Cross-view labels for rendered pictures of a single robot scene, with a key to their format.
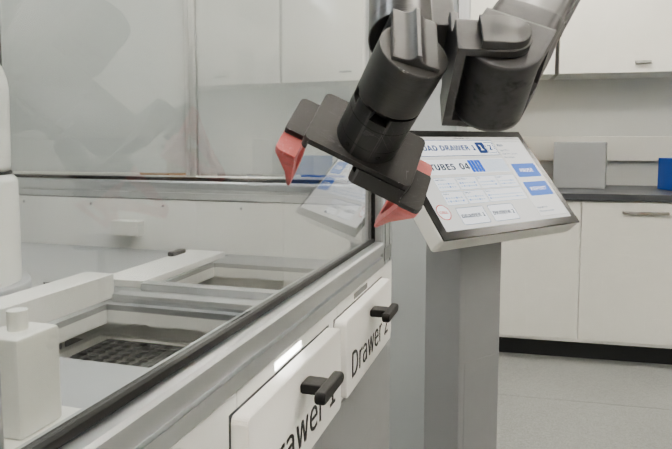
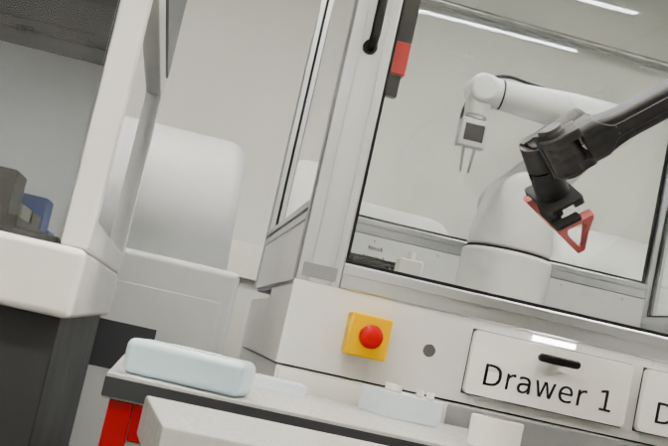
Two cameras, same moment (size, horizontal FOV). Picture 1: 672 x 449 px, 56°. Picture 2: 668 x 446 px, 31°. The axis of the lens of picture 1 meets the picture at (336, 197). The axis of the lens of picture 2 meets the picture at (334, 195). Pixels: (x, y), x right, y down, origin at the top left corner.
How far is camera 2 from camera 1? 183 cm
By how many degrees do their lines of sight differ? 67
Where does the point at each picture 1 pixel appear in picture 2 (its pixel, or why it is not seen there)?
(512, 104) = (557, 163)
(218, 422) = (463, 324)
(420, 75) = (525, 150)
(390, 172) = (547, 207)
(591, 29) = not seen: outside the picture
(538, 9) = (588, 119)
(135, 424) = (403, 279)
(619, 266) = not seen: outside the picture
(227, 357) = (477, 296)
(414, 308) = not seen: outside the picture
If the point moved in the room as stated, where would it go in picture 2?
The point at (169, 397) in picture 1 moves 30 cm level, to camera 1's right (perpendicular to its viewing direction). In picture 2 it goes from (425, 283) to (523, 292)
